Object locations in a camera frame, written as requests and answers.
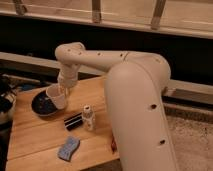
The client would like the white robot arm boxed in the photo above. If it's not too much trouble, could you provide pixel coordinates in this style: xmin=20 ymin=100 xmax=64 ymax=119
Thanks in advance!
xmin=55 ymin=42 xmax=179 ymax=171

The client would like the small clear plastic bottle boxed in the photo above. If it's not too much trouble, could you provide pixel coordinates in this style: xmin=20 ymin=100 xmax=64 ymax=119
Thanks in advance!
xmin=82 ymin=105 xmax=95 ymax=131

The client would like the wooden table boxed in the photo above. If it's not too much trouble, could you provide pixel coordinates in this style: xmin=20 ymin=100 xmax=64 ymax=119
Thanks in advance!
xmin=6 ymin=77 xmax=119 ymax=171

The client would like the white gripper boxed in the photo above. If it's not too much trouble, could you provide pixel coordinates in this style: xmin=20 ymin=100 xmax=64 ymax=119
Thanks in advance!
xmin=57 ymin=66 xmax=78 ymax=94

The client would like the dark blue ceramic bowl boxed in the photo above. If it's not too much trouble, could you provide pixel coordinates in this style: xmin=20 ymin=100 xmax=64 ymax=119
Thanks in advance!
xmin=31 ymin=90 xmax=60 ymax=117

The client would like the blue sponge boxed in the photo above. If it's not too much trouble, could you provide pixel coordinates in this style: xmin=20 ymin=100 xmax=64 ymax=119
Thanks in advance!
xmin=57 ymin=136 xmax=80 ymax=161

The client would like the black white striped block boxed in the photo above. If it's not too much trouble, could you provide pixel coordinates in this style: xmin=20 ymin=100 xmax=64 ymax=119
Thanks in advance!
xmin=64 ymin=114 xmax=83 ymax=130

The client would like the white ceramic cup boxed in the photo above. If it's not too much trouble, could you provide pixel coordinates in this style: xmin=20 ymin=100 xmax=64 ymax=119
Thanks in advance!
xmin=46 ymin=84 xmax=67 ymax=110

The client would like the red brown oblong object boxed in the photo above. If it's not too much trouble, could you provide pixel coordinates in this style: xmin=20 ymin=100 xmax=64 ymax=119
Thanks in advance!
xmin=111 ymin=137 xmax=117 ymax=153

